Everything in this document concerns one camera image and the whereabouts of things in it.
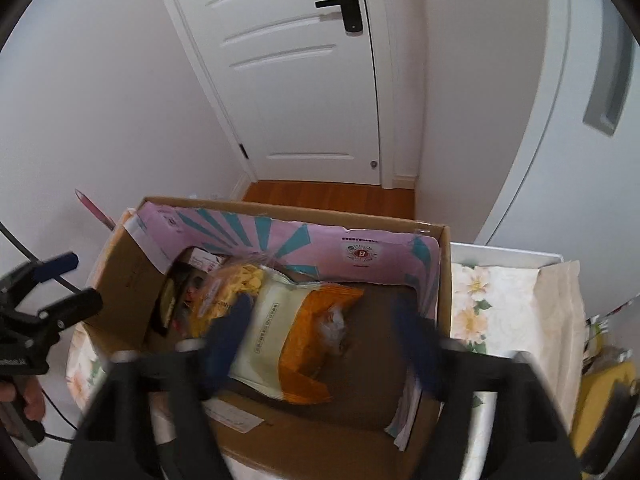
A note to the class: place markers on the person's left hand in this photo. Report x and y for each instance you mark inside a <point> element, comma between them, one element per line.
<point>27,397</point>

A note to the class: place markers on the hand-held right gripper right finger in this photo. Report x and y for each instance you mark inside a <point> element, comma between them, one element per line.
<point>419,347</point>

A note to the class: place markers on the white and orange chip bag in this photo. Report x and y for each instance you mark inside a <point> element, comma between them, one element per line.
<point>280,330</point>

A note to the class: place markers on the yellow object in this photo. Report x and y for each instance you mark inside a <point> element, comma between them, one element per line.
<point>607,410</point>

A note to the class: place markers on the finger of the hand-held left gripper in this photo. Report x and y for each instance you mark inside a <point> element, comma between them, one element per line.
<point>55,266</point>
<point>70,307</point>

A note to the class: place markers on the white wardrobe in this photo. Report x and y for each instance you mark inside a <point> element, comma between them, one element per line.
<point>560,110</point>

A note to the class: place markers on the cardboard box with pink lining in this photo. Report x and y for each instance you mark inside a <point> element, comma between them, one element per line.
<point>360,340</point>

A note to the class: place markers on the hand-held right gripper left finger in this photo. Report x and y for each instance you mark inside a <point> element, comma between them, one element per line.
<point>227,342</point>

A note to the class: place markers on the white door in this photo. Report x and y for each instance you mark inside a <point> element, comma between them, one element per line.
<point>300,60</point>

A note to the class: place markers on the red and black snack packet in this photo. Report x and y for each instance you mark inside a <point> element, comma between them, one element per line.
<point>185,292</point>

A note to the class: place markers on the small red and white sachet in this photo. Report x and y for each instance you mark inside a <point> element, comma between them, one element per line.
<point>202,260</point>

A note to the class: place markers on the floral tablecloth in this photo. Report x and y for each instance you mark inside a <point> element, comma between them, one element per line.
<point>500,310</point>

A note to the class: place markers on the dark green snack packet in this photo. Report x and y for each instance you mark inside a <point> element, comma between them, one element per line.
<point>165,310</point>

